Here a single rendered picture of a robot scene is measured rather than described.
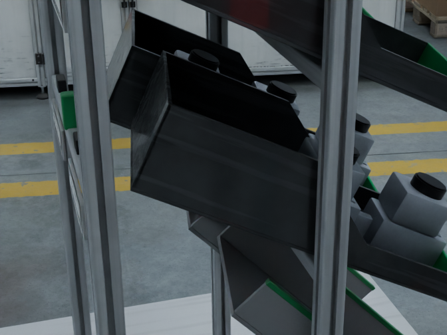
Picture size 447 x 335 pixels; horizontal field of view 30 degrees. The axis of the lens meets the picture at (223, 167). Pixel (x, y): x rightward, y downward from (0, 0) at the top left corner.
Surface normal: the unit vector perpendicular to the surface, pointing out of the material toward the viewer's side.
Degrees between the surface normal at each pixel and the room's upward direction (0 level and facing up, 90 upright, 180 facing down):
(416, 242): 90
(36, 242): 0
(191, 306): 0
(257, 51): 90
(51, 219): 0
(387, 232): 90
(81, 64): 90
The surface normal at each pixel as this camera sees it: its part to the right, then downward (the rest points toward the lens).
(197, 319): -0.01, -0.91
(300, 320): 0.10, 0.42
